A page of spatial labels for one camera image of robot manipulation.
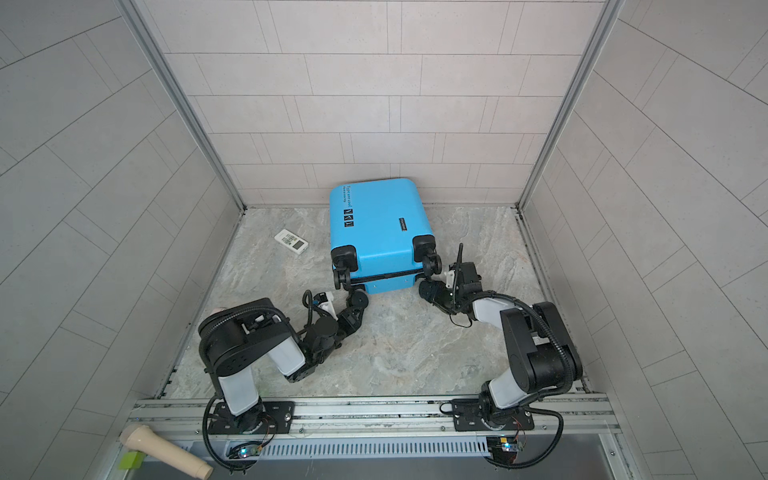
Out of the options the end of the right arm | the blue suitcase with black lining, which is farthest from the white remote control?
the end of the right arm

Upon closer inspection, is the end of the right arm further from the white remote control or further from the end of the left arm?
the white remote control

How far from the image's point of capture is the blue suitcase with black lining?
80 centimetres

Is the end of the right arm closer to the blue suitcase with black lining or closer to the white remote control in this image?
the blue suitcase with black lining

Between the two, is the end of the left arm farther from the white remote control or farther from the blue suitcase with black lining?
the white remote control

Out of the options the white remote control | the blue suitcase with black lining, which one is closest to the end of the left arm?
the blue suitcase with black lining

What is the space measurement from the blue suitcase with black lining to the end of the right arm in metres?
0.04

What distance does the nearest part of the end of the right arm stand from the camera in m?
0.69
